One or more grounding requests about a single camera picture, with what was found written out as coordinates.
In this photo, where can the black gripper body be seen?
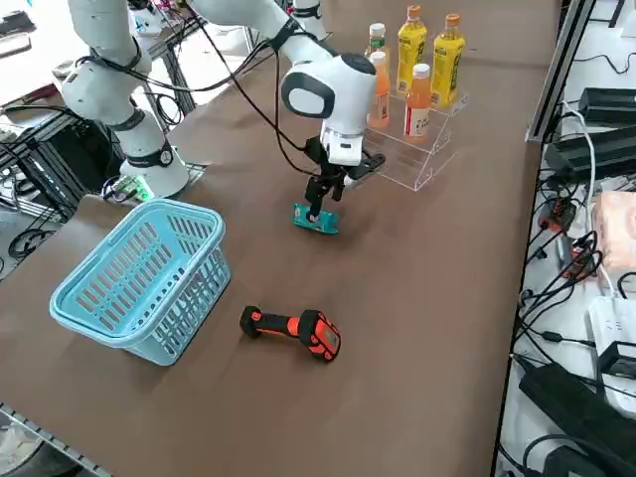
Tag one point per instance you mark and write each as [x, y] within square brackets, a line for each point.
[318, 159]

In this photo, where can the teal potato chips packet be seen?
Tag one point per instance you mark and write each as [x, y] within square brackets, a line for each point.
[325, 223]

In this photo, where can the orange black barcode scanner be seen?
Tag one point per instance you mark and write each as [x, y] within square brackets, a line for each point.
[273, 325]

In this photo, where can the clear acrylic stepped shelf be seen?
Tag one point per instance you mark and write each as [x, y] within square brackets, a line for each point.
[422, 164]

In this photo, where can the light blue plastic basket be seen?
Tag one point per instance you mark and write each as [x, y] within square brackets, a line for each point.
[99, 335]

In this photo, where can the orange juice bottle white cap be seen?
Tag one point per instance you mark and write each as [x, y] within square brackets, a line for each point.
[418, 104]
[381, 94]

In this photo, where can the pale tea bottle green label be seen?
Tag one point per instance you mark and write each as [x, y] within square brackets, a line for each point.
[377, 37]

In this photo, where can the yellow drink bottle orange cap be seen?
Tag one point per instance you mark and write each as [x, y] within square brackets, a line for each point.
[448, 59]
[411, 49]

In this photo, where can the black control box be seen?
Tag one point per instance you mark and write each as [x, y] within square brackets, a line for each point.
[79, 154]

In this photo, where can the black power adapter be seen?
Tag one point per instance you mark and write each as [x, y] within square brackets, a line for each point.
[591, 151]
[608, 102]

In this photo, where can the pink tissue pack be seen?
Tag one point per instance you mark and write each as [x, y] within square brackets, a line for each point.
[618, 228]

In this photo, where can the white power strip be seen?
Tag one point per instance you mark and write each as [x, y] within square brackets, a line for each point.
[613, 323]

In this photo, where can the black flat box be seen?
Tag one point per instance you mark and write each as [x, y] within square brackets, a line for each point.
[571, 397]

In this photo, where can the aluminium frame post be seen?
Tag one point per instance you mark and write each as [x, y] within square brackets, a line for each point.
[556, 74]

